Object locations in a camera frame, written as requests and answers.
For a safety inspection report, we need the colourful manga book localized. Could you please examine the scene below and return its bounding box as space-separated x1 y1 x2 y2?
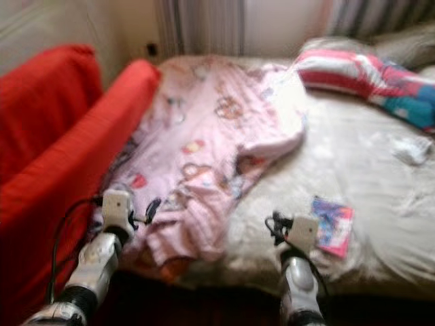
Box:
310 196 355 259

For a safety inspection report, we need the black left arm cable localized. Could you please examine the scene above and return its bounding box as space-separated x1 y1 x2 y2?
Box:
46 196 104 303

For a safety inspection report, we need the large red cushion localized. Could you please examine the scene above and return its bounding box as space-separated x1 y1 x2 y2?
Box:
0 44 104 185

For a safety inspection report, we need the white sock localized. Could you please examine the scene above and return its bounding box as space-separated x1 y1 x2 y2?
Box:
389 134 434 166

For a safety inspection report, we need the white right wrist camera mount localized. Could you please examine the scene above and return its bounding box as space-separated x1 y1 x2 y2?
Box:
287 216 320 255

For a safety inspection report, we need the long red bolster cushion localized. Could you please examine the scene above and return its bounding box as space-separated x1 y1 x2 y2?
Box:
0 59 162 326

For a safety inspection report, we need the striped colourful body pillow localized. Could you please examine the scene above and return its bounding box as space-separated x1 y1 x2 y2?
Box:
294 49 435 134

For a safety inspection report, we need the beige floral bed sheet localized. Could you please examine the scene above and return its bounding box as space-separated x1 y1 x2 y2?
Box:
177 58 435 300

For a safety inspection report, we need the grey striped curtain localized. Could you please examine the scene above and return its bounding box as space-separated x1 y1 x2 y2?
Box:
155 0 245 58

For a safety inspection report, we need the small beige pillow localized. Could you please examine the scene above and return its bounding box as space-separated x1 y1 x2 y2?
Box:
302 37 375 56

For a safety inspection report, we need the pink cartoon print quilt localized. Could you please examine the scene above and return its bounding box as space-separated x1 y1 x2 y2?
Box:
92 56 307 269

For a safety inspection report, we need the large beige pillow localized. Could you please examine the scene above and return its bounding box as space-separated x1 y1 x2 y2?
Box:
370 26 435 69

